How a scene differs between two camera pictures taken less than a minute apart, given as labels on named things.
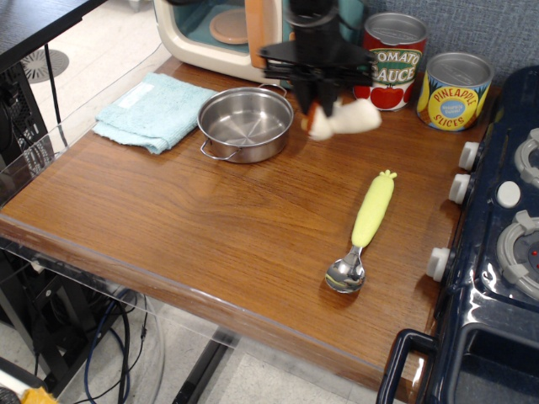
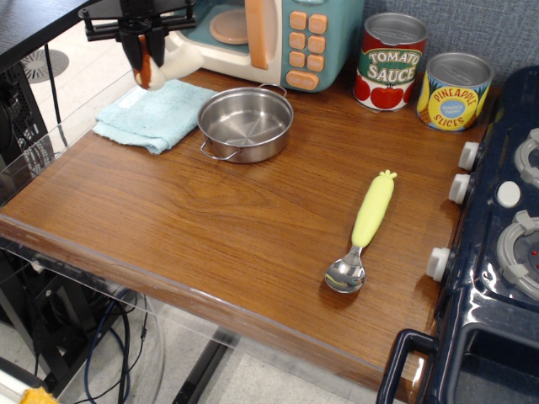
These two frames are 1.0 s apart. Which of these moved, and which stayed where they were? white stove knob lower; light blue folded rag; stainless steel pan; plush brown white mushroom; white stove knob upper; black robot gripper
Moved: plush brown white mushroom; black robot gripper
Stayed: white stove knob upper; light blue folded rag; white stove knob lower; stainless steel pan
